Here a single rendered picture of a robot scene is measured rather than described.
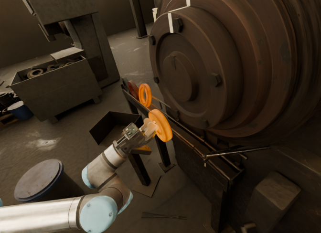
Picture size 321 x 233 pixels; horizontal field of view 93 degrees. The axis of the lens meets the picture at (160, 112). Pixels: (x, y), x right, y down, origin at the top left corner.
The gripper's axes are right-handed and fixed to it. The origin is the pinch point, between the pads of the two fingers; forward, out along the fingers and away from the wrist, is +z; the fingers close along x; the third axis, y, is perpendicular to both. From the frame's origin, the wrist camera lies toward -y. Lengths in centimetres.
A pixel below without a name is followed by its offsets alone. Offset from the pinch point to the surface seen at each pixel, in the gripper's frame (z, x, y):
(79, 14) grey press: 28, 241, 38
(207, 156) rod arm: 2.1, -28.9, 5.5
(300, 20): 19, -37, 34
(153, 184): -33, 25, -77
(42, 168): -85, 64, -18
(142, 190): -43, 26, -75
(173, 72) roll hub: 7.7, -19.2, 28.3
